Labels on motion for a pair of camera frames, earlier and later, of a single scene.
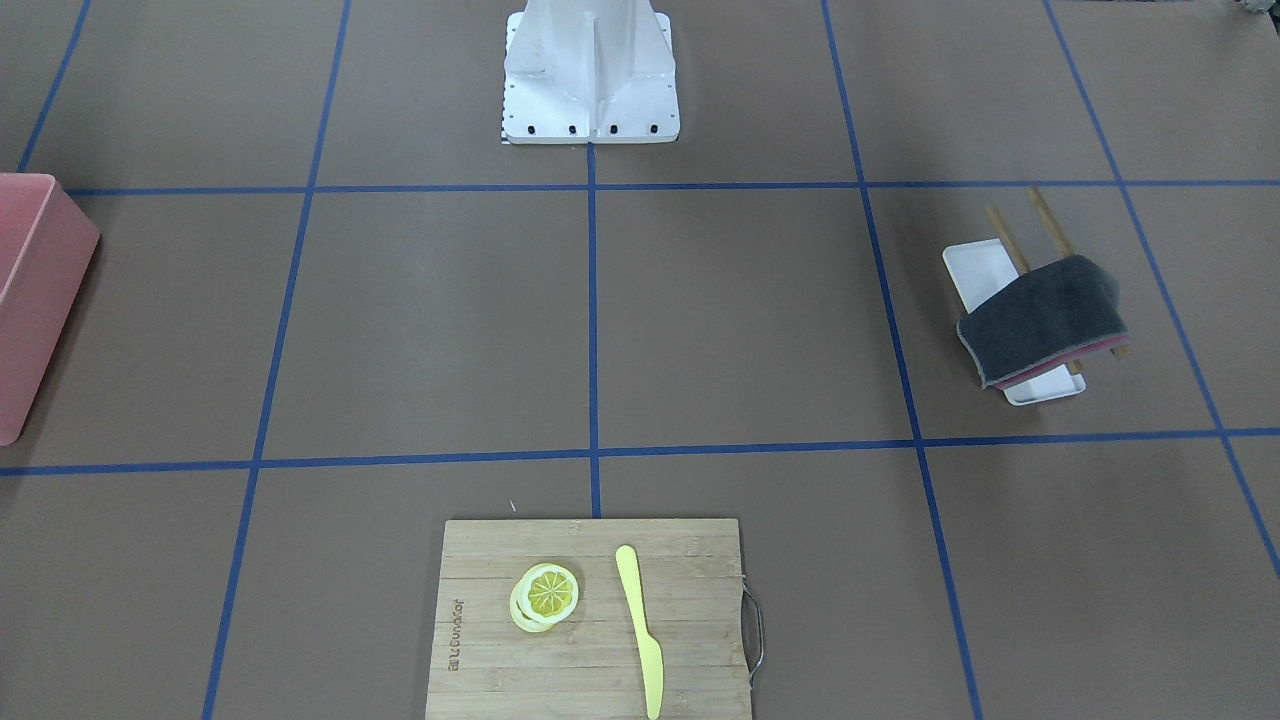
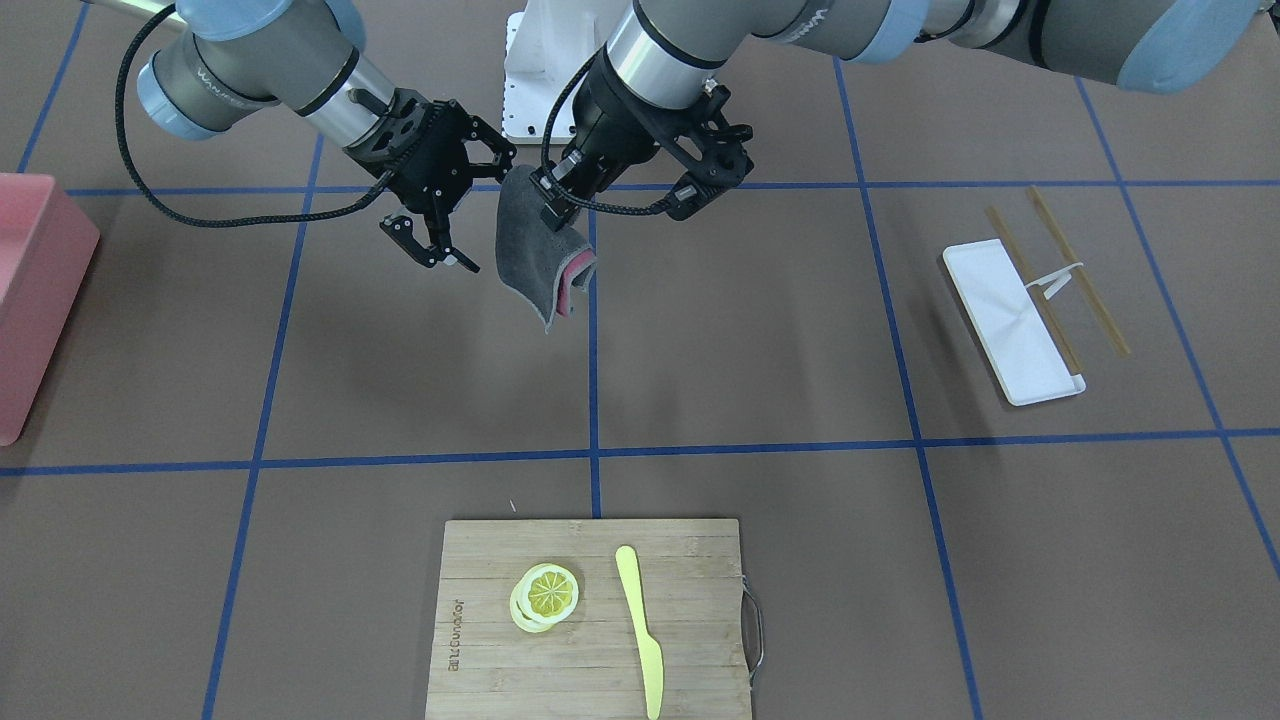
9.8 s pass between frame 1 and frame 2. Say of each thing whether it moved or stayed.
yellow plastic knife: stayed
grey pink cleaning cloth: moved
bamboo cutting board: stayed
